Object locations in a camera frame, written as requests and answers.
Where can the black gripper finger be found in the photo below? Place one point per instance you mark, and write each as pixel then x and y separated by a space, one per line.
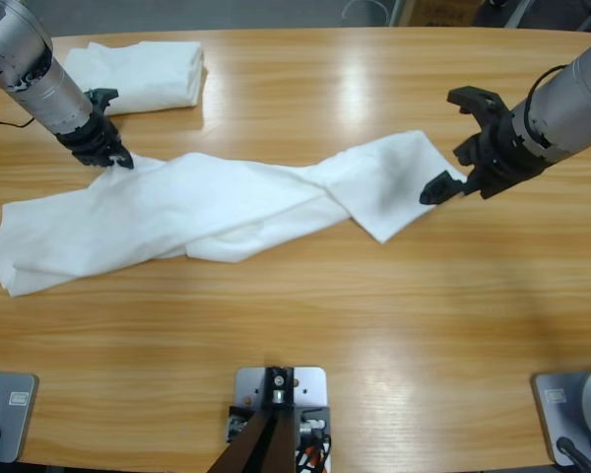
pixel 443 186
pixel 123 160
pixel 482 106
pixel 101 97

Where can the white mount plate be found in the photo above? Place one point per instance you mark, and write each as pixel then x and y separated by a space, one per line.
pixel 310 389

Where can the white T-shirt with small print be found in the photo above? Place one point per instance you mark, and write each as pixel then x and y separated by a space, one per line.
pixel 177 207

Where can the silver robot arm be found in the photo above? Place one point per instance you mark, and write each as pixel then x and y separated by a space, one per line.
pixel 571 108
pixel 24 64

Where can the silver bracket fitting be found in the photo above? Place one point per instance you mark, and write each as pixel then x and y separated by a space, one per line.
pixel 311 427
pixel 236 427

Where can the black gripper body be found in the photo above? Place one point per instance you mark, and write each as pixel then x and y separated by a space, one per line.
pixel 91 140
pixel 502 153

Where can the folded white T-shirt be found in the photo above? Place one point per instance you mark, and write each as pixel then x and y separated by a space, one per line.
pixel 152 74

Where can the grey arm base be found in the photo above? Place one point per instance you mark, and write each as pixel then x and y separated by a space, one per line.
pixel 5 424
pixel 561 414

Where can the dark camera post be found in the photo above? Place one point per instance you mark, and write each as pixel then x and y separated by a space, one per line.
pixel 271 443

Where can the orange clamp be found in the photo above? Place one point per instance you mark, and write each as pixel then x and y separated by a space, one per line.
pixel 316 451

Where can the brown cardboard box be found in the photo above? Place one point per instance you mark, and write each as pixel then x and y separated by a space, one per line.
pixel 438 12

